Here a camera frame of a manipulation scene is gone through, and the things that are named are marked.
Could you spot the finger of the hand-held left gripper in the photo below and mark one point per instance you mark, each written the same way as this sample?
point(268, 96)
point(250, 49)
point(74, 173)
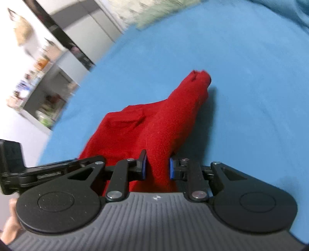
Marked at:
point(48, 173)

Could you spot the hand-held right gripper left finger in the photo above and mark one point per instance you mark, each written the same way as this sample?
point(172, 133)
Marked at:
point(143, 166)

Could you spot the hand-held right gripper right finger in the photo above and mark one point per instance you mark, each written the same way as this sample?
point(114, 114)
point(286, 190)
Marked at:
point(172, 169)

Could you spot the red knit sweater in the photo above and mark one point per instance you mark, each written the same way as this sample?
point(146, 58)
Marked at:
point(157, 125)

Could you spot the person's left hand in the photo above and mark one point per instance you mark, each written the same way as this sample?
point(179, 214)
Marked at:
point(10, 229)

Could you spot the white shelf desk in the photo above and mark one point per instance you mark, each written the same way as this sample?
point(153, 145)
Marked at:
point(36, 101)

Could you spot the clutter of desk items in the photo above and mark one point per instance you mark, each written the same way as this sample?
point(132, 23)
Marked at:
point(41, 62)

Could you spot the beige hanging bag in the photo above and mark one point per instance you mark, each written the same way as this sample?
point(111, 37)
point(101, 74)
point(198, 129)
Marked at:
point(23, 30)

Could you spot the dark narrow shelf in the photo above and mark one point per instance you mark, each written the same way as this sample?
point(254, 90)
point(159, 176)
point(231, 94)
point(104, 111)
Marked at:
point(65, 41)

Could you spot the green pillow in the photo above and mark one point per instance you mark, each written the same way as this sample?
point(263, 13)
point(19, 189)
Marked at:
point(164, 14)

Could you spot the cream quilted headboard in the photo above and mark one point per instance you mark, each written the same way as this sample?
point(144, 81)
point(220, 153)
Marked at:
point(123, 12)

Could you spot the grey white wardrobe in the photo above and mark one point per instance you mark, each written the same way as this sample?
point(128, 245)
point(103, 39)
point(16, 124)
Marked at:
point(96, 17)

